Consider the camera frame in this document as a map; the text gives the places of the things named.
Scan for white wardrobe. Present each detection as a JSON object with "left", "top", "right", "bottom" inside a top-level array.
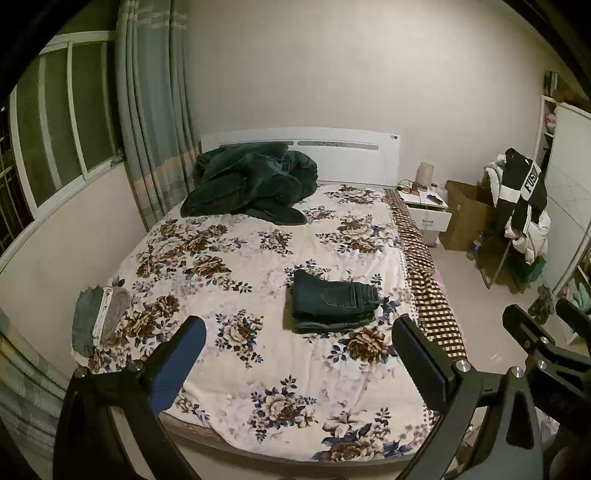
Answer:
[{"left": 533, "top": 95, "right": 591, "bottom": 344}]

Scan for brown checked blanket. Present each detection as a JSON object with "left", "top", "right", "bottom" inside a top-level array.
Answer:
[{"left": 383, "top": 187, "right": 468, "bottom": 365}]

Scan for white framed window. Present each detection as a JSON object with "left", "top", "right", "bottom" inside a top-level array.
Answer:
[{"left": 0, "top": 30, "right": 125, "bottom": 259}]

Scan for brown cardboard box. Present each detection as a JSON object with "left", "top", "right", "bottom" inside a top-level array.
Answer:
[{"left": 441, "top": 180, "right": 497, "bottom": 252}]

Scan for grey-green curtain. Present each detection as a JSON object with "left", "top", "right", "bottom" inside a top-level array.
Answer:
[{"left": 115, "top": 0, "right": 204, "bottom": 232}]

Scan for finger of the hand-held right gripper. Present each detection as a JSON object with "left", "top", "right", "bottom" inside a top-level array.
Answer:
[
  {"left": 556, "top": 298, "right": 591, "bottom": 334},
  {"left": 502, "top": 303, "right": 574, "bottom": 366}
]

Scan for green box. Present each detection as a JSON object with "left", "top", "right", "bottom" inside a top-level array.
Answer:
[{"left": 524, "top": 256, "right": 548, "bottom": 284}]

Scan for white bed headboard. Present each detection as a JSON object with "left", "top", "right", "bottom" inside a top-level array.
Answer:
[{"left": 200, "top": 128, "right": 402, "bottom": 185}]

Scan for dark blue jeans pants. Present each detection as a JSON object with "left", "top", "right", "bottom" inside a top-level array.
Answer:
[{"left": 292, "top": 269, "right": 382, "bottom": 321}]

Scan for black and white jacket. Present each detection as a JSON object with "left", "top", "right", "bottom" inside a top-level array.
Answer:
[{"left": 496, "top": 148, "right": 548, "bottom": 236}]

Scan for white padded jacket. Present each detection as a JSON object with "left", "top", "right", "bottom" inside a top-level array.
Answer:
[{"left": 482, "top": 154, "right": 552, "bottom": 264}]

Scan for folded grey cloth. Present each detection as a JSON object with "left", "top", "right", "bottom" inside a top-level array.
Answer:
[{"left": 102, "top": 288, "right": 134, "bottom": 344}]

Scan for folded blue jeans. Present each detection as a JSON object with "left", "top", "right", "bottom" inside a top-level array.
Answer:
[{"left": 292, "top": 314, "right": 377, "bottom": 335}]

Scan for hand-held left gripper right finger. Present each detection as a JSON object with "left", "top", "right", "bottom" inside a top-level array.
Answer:
[{"left": 392, "top": 314, "right": 543, "bottom": 480}]

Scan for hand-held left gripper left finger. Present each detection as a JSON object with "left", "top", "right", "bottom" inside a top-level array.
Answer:
[{"left": 53, "top": 315, "right": 208, "bottom": 480}]

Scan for pale striped cloth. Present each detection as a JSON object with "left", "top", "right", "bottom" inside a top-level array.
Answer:
[{"left": 0, "top": 309, "right": 70, "bottom": 462}]

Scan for folded grey-blue pants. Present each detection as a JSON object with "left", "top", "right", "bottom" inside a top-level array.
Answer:
[{"left": 71, "top": 288, "right": 105, "bottom": 357}]

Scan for dark green blanket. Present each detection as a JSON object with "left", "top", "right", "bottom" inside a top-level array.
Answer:
[{"left": 180, "top": 142, "right": 319, "bottom": 227}]

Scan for floral bed sheet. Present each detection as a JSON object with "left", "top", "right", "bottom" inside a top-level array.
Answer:
[{"left": 71, "top": 182, "right": 462, "bottom": 462}]

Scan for metal folding chair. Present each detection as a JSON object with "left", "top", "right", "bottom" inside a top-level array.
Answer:
[{"left": 475, "top": 231, "right": 532, "bottom": 291}]

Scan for white nightstand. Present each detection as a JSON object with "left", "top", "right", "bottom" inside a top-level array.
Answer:
[{"left": 398, "top": 185, "right": 453, "bottom": 245}]

